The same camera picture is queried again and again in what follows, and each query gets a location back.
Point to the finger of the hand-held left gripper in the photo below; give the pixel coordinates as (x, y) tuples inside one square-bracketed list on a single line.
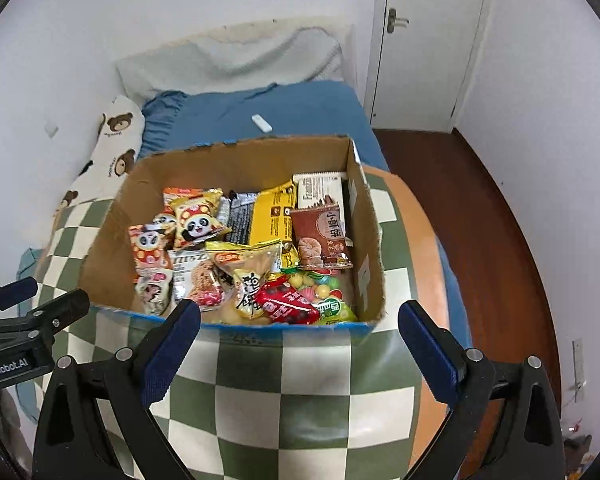
[(11, 292), (55, 310)]

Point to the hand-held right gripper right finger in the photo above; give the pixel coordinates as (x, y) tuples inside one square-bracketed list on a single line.
[(430, 350)]

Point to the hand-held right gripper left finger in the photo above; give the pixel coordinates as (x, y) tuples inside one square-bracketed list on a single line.
[(172, 347)]

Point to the cardboard box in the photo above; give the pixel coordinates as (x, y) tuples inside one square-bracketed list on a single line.
[(230, 160)]

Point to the small pink snack packet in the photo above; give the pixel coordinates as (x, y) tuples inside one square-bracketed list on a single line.
[(155, 292)]

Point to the white oat bar packet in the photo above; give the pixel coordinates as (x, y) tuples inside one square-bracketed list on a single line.
[(190, 270)]

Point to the clear yellow snack bag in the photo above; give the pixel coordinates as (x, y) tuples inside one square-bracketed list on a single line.
[(250, 285)]

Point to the small orange panda snack packet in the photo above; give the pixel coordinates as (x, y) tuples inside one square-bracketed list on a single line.
[(150, 250)]

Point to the red snack packet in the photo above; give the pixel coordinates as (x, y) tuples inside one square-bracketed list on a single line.
[(285, 305)]

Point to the small yellow panda snack packet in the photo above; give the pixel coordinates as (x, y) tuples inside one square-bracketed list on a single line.
[(197, 225)]

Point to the colourful candy bag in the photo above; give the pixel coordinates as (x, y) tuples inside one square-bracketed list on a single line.
[(320, 285)]

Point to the green checkered blanket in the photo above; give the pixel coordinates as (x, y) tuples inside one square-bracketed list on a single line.
[(305, 385)]

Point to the black snack packet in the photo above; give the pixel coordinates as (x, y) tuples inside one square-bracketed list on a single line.
[(240, 220)]

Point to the large orange panda snack packet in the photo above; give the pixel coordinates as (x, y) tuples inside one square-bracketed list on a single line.
[(185, 194)]

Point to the brown cookie packet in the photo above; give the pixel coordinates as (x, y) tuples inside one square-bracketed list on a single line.
[(322, 235)]

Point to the bear print pillow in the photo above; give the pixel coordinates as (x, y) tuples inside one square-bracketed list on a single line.
[(115, 150)]

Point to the white remote control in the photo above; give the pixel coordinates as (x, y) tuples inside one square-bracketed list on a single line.
[(261, 123)]

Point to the blue bed sheet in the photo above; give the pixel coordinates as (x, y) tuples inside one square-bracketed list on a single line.
[(290, 105)]

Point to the white door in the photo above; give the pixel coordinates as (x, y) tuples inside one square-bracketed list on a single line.
[(430, 70)]

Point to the white textured blanket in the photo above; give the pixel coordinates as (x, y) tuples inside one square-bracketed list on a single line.
[(230, 65)]

